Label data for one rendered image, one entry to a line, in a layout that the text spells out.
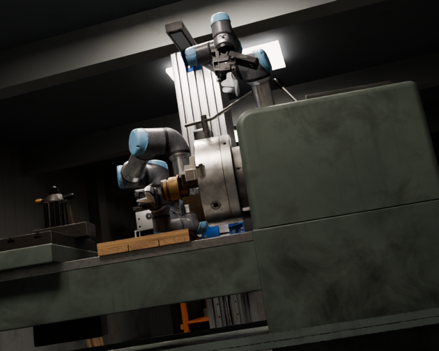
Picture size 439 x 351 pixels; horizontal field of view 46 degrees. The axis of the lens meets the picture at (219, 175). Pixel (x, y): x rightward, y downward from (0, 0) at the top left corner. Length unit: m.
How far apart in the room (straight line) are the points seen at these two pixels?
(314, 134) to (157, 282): 0.68
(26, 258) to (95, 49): 3.15
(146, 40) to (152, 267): 3.07
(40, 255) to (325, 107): 1.01
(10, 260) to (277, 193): 0.86
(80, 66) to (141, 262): 3.18
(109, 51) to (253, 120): 3.06
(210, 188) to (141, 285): 0.38
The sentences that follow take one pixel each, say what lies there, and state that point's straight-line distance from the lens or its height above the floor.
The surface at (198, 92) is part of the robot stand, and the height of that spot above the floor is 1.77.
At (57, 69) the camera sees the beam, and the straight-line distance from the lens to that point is 4.79.
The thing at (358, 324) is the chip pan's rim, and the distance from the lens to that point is 1.53.
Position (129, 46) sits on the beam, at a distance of 4.55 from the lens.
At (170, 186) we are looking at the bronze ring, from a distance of 1.82.
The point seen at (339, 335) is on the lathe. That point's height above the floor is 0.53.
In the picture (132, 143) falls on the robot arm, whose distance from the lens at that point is 2.24.
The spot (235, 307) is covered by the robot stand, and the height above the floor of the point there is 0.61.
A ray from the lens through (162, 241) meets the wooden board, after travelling 1.66.
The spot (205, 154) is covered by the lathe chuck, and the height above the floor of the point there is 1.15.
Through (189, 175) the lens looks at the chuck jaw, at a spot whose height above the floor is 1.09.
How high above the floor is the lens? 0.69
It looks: 13 degrees up
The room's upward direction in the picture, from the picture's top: 9 degrees counter-clockwise
